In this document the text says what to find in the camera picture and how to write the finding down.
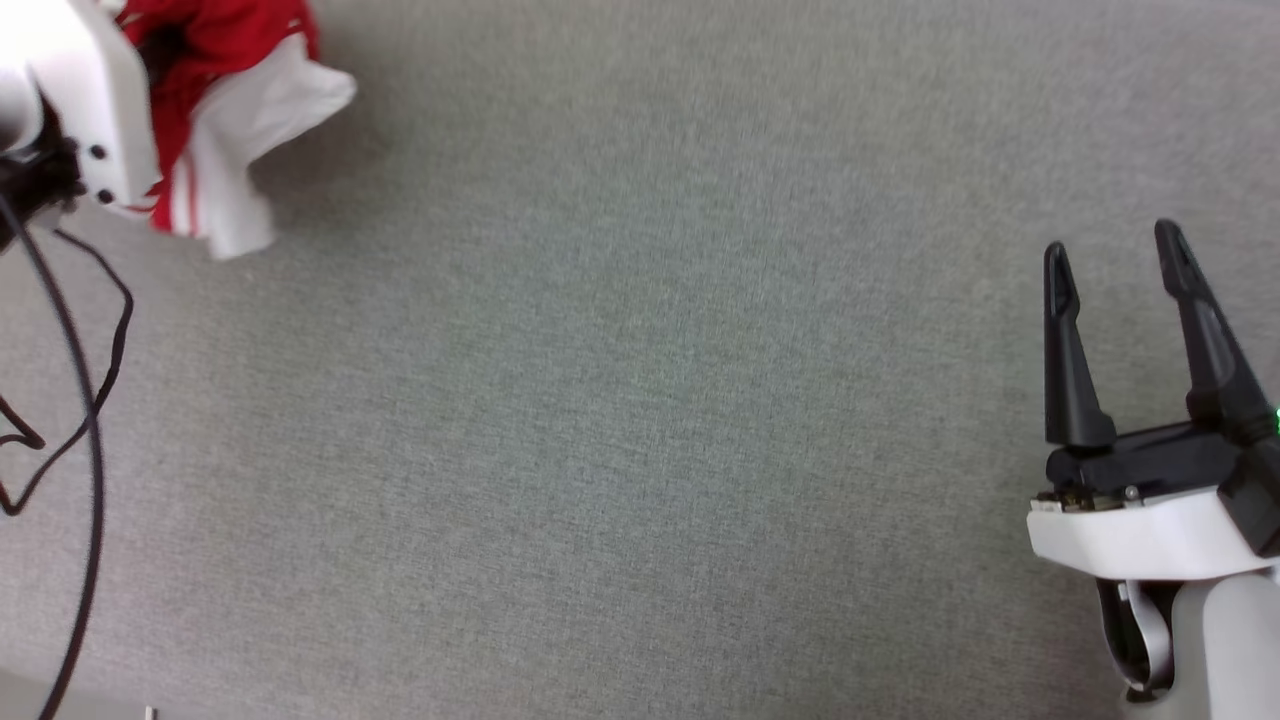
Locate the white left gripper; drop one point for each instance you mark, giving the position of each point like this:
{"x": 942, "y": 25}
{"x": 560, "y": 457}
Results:
{"x": 95, "y": 90}

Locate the red and white garment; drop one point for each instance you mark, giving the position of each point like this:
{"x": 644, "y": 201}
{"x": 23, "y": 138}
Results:
{"x": 250, "y": 110}

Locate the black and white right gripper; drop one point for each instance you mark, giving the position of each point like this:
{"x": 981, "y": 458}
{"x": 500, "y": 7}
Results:
{"x": 1150, "y": 530}

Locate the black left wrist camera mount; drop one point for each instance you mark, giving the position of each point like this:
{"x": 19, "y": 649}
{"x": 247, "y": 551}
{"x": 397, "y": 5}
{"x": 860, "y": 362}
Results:
{"x": 38, "y": 180}

